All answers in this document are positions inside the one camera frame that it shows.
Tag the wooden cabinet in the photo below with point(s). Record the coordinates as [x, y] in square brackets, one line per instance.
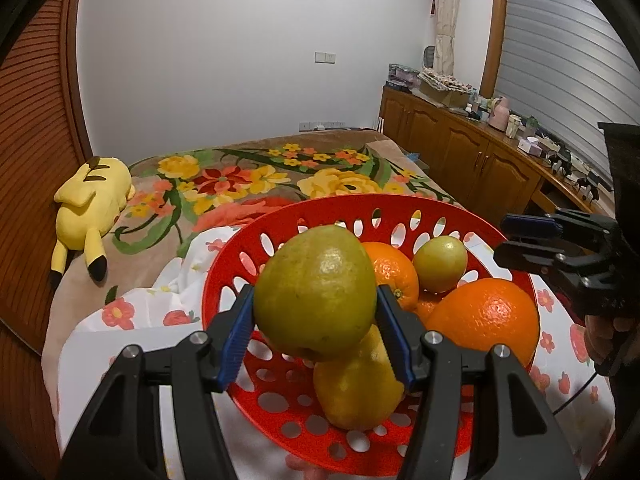
[450, 150]

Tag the white cup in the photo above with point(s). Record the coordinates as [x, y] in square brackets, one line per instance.
[514, 126]

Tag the dark round fan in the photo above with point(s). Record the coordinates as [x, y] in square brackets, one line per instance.
[429, 56]

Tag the cardboard box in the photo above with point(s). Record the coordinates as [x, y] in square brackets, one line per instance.
[445, 97]

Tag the white flower-print cloth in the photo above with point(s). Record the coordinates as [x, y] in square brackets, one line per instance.
[90, 360]

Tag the floral blanket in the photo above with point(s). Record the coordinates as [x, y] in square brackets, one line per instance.
[225, 180]

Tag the yellow plush toy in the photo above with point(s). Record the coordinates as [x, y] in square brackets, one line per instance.
[90, 200]

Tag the white wall outlet strip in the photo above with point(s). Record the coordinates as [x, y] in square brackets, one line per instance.
[322, 124]

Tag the white wall switch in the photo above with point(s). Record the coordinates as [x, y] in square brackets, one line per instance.
[325, 57]

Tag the small green lime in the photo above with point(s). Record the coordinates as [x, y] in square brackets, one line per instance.
[440, 265]

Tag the patterned cloth stack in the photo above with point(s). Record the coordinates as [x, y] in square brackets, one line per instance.
[445, 79]

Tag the yellow lemon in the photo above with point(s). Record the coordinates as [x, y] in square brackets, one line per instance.
[355, 395]

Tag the person's right hand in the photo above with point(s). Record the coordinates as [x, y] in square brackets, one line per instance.
[605, 335]

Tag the black device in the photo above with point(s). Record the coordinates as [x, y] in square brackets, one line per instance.
[590, 187]

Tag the wooden window frame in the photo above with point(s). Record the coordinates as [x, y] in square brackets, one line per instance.
[495, 25]

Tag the pink kettle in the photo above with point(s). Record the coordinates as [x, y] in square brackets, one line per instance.
[499, 115]

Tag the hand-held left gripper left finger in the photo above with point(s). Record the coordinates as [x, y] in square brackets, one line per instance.
[236, 340]

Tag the green pear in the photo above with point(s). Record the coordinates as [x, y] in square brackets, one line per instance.
[315, 295]

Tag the purple patterned box stack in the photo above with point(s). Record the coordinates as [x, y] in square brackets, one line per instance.
[402, 77]

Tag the wooden slatted wardrobe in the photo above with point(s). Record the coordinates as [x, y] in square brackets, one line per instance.
[35, 135]

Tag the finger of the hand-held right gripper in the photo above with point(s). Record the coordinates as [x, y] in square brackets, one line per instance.
[530, 257]
[530, 224]

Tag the large orange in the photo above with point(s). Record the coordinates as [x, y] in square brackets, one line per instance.
[485, 320]

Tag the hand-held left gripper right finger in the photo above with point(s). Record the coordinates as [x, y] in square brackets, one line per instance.
[397, 345]

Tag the beige curtain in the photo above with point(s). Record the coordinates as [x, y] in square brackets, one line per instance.
[446, 10]

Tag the red perforated plastic basket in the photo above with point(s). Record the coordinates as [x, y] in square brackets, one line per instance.
[222, 265]

